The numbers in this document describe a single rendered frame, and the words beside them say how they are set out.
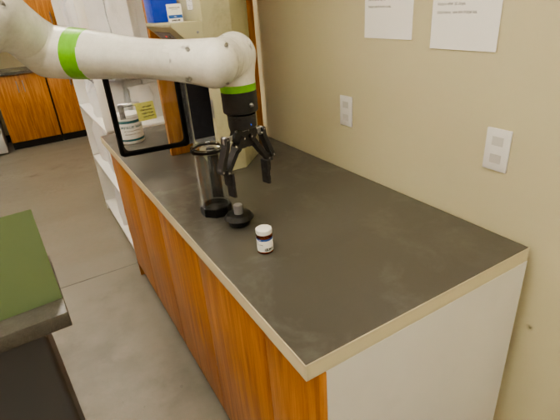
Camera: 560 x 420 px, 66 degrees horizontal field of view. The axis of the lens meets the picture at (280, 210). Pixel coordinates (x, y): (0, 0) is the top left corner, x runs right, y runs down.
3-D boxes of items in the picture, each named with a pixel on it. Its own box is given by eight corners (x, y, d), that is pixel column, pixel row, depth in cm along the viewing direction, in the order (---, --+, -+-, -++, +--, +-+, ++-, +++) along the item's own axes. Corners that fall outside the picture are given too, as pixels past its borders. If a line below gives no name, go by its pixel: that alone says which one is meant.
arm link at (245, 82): (259, 27, 108) (217, 31, 110) (242, 32, 97) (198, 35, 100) (264, 85, 114) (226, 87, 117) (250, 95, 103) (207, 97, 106)
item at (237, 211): (246, 213, 140) (244, 195, 137) (259, 224, 133) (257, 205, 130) (220, 222, 136) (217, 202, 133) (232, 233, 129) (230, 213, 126)
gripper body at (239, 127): (244, 107, 118) (248, 140, 122) (219, 114, 113) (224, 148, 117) (262, 110, 113) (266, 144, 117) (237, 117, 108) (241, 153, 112)
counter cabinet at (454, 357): (232, 242, 313) (216, 119, 274) (481, 475, 152) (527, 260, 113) (140, 273, 284) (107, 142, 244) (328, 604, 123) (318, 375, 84)
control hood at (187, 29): (177, 47, 180) (172, 20, 175) (206, 51, 154) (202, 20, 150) (149, 50, 175) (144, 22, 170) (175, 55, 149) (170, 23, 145)
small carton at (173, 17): (182, 21, 159) (179, 3, 157) (183, 22, 155) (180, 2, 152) (168, 22, 158) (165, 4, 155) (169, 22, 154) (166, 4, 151)
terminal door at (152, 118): (190, 145, 196) (174, 52, 179) (121, 157, 186) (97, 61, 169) (189, 144, 197) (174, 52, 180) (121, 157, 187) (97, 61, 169)
